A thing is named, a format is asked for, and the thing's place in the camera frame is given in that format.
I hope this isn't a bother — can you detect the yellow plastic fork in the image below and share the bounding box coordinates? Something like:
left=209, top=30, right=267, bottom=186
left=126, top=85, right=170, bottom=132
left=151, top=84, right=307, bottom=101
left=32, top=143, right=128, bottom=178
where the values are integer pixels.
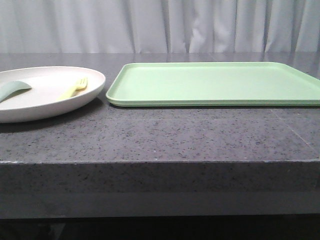
left=56, top=77, right=88, bottom=101

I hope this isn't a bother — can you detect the white round plate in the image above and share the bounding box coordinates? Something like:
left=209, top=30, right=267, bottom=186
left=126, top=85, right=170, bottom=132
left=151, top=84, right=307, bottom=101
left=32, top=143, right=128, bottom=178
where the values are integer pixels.
left=0, top=66, right=106, bottom=123

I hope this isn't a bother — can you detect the light green tray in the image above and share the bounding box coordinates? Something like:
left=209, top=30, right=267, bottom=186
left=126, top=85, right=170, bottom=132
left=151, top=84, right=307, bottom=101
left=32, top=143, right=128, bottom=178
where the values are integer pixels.
left=106, top=62, right=320, bottom=107

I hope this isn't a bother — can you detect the green plastic spoon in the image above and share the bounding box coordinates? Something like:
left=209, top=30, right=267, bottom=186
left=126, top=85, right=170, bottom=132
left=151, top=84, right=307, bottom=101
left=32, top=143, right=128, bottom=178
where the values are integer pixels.
left=0, top=80, right=32, bottom=102

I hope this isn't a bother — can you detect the white curtain backdrop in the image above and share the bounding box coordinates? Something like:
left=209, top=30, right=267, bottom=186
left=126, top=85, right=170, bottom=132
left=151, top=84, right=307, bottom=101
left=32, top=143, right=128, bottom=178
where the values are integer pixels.
left=0, top=0, right=320, bottom=54

